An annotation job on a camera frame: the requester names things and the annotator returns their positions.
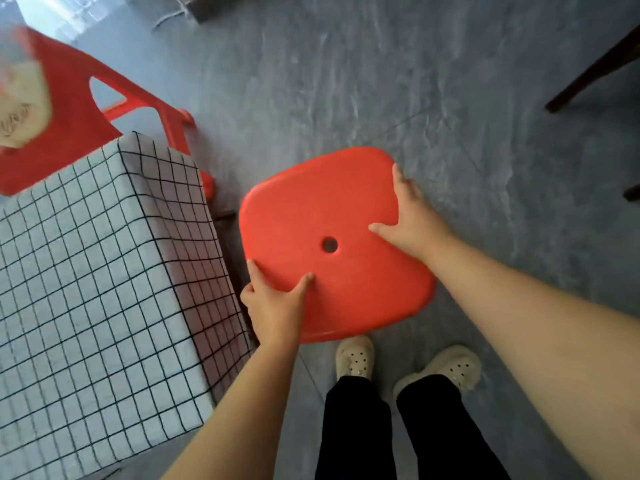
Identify person's cream shoe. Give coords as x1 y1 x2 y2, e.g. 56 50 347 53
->
392 344 482 398
335 335 375 381

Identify person's right cream shoe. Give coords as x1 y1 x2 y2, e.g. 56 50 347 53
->
392 344 482 398

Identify person's right forearm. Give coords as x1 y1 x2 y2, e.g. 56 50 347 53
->
427 234 640 480

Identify white power cable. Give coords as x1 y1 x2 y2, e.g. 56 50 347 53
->
152 0 191 31

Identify person's right hand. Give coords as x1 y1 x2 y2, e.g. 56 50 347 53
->
368 163 456 263

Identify person's black trousers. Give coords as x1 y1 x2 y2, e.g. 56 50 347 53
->
315 374 511 480

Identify person's left hand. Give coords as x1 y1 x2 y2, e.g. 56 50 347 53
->
239 258 316 348

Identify black white checked tablecloth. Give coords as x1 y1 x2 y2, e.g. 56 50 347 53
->
0 132 256 480

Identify person's left cream shoe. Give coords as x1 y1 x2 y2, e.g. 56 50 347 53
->
335 335 375 381

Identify red plastic stool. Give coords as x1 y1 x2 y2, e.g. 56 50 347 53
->
0 24 216 201
239 147 437 344

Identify person's left forearm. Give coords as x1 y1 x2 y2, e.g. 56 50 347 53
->
162 339 301 480

